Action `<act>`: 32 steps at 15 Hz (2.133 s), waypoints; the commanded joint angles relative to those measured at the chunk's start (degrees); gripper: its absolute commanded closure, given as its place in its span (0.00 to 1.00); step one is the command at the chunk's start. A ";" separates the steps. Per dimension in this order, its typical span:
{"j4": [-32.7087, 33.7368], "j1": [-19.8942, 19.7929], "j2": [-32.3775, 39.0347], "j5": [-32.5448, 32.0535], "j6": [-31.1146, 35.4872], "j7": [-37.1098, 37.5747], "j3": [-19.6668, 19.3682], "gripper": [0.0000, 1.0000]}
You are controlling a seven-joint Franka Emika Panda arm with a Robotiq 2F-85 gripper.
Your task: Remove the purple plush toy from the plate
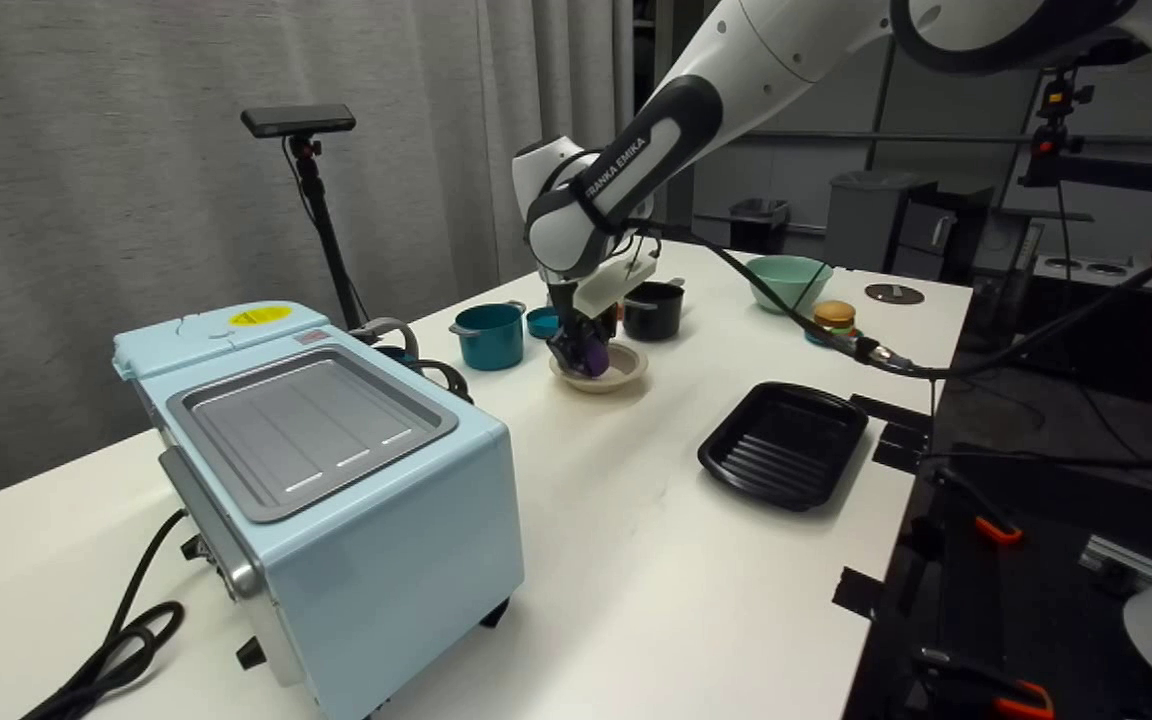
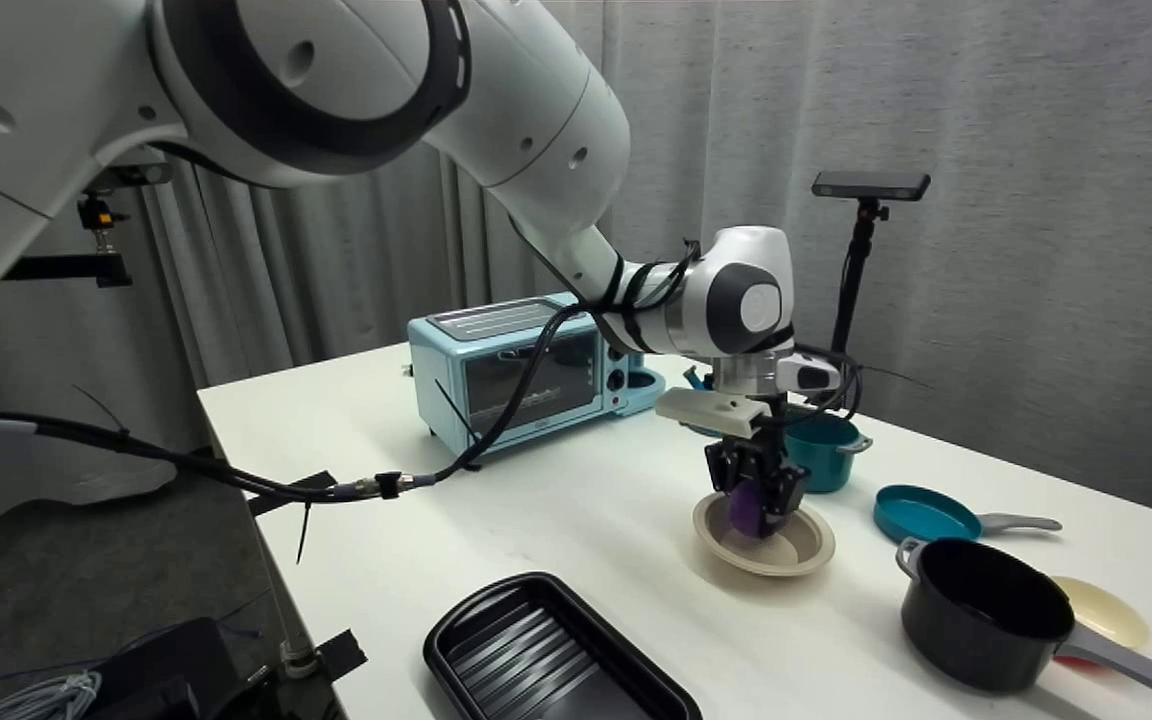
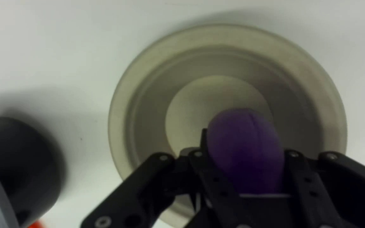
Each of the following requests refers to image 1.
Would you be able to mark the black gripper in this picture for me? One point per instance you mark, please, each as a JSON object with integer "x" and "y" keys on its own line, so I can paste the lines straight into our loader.
{"x": 571, "y": 310}

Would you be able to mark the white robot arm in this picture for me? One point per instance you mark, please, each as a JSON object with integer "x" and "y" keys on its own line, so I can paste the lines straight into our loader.
{"x": 738, "y": 67}

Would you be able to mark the beige round plate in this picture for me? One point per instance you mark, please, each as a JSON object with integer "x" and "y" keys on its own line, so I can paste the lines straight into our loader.
{"x": 620, "y": 370}

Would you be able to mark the toy burger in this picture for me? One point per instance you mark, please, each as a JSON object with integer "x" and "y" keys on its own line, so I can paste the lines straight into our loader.
{"x": 834, "y": 318}

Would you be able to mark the small teal cup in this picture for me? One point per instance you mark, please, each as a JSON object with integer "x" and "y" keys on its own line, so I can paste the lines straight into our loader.
{"x": 541, "y": 320}

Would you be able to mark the large teal pot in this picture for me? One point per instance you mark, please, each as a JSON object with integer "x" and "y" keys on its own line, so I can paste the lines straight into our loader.
{"x": 488, "y": 337}

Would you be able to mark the mint green bowl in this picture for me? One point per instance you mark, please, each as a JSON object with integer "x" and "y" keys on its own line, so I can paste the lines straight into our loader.
{"x": 779, "y": 276}

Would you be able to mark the black ridged tray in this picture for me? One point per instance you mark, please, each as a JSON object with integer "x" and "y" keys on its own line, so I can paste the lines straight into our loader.
{"x": 779, "y": 445}

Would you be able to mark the black tripod stand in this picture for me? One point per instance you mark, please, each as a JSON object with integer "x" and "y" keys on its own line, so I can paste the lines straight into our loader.
{"x": 324, "y": 233}

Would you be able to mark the light blue toaster oven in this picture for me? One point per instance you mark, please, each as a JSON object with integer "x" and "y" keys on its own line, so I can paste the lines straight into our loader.
{"x": 362, "y": 535}

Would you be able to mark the round metal disc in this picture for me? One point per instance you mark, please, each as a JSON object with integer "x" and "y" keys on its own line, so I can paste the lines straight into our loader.
{"x": 894, "y": 293}

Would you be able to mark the black tape patch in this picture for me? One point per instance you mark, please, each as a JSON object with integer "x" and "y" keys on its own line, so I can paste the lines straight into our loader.
{"x": 858, "y": 590}
{"x": 898, "y": 431}

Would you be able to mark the gray background cabinet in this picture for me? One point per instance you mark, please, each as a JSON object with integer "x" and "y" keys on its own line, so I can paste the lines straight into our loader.
{"x": 898, "y": 221}

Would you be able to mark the black side workbench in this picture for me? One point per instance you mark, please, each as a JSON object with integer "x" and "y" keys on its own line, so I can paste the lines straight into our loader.
{"x": 1070, "y": 535}

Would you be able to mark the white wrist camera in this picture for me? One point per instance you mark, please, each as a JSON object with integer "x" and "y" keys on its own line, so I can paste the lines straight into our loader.
{"x": 616, "y": 276}

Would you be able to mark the black camera bar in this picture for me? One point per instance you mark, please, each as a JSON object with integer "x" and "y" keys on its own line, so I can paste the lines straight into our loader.
{"x": 296, "y": 122}

